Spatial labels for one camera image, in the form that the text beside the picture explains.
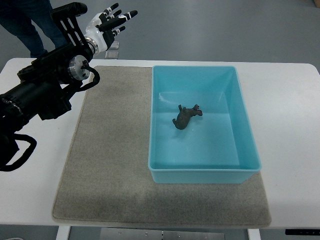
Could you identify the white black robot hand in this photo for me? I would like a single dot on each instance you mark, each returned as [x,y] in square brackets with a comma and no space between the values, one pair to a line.
[101,31]

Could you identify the brown toy hippo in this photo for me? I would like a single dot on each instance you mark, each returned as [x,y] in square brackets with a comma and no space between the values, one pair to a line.
[184,116]

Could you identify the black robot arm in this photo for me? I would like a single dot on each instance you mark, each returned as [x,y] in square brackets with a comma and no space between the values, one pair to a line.
[46,87]

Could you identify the blue plastic box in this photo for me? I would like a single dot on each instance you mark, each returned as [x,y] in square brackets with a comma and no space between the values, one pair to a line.
[215,148]

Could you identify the clear floor plate far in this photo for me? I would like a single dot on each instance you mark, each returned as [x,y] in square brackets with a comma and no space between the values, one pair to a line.
[115,45]

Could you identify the clear floor plate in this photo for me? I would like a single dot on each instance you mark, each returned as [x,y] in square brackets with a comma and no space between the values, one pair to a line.
[115,45]
[111,55]

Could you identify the clear floor plate near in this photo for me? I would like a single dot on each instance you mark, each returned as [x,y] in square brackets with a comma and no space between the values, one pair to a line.
[111,55]

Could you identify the person leg in jeans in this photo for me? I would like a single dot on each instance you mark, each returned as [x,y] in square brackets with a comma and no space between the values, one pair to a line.
[18,16]

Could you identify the grey felt mat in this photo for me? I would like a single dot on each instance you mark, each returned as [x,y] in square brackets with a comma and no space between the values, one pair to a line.
[106,179]

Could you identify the metal table crossbar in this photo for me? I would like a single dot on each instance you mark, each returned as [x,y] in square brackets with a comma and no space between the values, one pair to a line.
[148,234]

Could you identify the black table control panel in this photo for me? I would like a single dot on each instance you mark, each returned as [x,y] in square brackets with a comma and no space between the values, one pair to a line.
[302,232]

